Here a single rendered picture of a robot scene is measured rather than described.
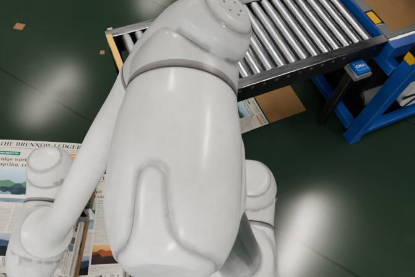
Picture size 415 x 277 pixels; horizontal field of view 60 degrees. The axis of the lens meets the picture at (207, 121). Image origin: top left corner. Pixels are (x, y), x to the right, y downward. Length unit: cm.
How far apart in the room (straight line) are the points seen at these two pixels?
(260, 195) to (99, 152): 43
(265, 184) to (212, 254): 59
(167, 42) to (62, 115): 223
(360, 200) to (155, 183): 222
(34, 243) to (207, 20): 58
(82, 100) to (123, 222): 232
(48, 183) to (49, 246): 14
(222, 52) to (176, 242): 20
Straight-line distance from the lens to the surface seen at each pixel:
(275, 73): 173
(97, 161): 64
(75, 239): 122
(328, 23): 206
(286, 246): 223
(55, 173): 85
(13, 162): 125
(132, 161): 33
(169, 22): 42
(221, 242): 33
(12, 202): 120
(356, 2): 225
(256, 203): 90
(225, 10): 40
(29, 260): 83
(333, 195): 242
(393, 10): 230
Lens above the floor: 210
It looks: 59 degrees down
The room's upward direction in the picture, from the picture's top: 7 degrees clockwise
